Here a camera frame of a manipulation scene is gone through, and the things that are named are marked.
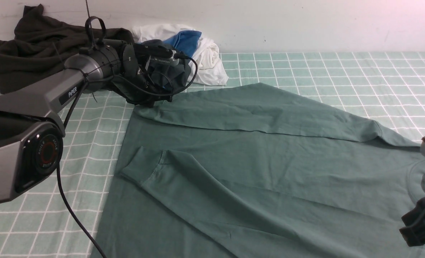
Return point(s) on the white crumpled garment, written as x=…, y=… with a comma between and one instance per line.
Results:
x=211, y=69

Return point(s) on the green long-sleeve top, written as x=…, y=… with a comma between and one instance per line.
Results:
x=259, y=172

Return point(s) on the dark olive crumpled garment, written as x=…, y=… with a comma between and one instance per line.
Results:
x=39, y=49

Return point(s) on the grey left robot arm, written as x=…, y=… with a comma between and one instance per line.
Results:
x=31, y=130

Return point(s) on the dark grey crumpled garment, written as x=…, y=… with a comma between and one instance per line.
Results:
x=163, y=79

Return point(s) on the blue crumpled garment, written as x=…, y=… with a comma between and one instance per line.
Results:
x=185, y=41

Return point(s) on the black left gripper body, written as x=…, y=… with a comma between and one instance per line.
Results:
x=132, y=83

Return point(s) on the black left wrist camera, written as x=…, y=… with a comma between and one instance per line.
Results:
x=160, y=54

